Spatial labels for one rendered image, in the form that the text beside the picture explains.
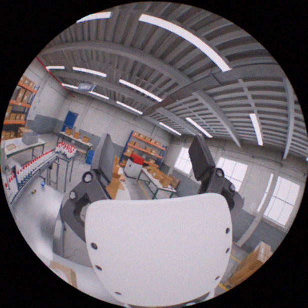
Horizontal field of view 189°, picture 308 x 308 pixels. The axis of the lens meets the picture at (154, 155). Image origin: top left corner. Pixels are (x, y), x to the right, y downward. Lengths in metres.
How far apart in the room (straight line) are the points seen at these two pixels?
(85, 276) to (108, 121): 7.90
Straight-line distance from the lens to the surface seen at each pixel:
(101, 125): 7.92
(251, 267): 2.56
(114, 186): 1.73
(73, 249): 1.97
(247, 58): 2.08
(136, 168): 5.56
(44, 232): 1.16
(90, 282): 0.98
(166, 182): 3.92
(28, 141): 3.02
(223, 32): 1.97
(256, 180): 4.44
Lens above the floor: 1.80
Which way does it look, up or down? 2 degrees down
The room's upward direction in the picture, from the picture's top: 24 degrees clockwise
